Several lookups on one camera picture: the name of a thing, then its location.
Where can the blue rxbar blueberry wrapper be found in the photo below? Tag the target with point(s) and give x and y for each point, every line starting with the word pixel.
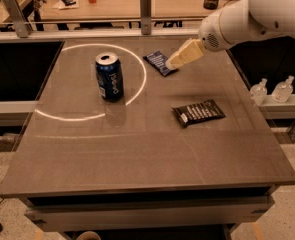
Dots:
pixel 158 61

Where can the grey metal post left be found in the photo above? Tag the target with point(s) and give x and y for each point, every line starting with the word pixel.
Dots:
pixel 21 26

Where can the grey counter drawer front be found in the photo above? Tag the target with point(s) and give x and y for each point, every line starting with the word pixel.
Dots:
pixel 149 214

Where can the clear sanitizer bottle left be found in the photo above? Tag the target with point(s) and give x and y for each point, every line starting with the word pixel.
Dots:
pixel 258 92

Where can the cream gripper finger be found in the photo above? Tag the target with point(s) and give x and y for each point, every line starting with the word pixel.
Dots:
pixel 187 47
pixel 177 60

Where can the clear sanitizer bottle right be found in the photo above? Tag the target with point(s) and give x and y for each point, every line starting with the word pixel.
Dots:
pixel 283 90

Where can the black rxbar chocolate wrapper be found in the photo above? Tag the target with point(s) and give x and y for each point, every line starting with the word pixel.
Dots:
pixel 198 112

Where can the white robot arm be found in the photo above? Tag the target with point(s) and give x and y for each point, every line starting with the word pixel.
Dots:
pixel 242 21

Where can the grey metal post middle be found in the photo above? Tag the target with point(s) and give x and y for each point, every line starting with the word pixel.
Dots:
pixel 145 16

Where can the grey metal post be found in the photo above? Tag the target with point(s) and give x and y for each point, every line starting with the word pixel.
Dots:
pixel 145 16
pixel 21 26

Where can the black mesh pen cup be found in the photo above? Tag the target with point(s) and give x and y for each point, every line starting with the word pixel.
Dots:
pixel 210 4

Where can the clear sanitizer bottle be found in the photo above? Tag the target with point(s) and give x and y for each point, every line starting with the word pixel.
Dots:
pixel 258 92
pixel 283 90

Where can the blue pepsi can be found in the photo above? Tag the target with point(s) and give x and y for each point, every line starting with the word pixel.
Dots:
pixel 109 76

